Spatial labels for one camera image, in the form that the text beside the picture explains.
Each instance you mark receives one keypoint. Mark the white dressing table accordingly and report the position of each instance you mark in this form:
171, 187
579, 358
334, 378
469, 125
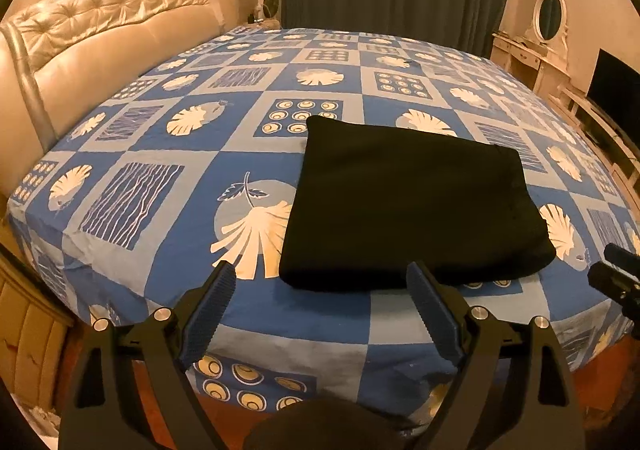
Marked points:
535, 71

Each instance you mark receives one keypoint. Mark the oval white framed mirror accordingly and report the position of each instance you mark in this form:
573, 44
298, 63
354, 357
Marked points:
550, 23

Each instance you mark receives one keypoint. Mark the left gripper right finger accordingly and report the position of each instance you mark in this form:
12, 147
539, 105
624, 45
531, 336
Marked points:
513, 388

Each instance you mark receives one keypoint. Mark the black television screen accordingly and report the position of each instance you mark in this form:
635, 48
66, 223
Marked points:
614, 88

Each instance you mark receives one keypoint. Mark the cream tufted headboard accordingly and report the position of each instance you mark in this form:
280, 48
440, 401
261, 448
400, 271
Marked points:
62, 58

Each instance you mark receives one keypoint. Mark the white tv console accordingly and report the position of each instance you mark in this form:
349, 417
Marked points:
619, 155

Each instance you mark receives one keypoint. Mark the black pants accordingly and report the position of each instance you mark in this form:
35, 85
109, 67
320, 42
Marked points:
370, 200

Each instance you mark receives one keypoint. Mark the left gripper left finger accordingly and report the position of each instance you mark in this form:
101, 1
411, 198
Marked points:
104, 409

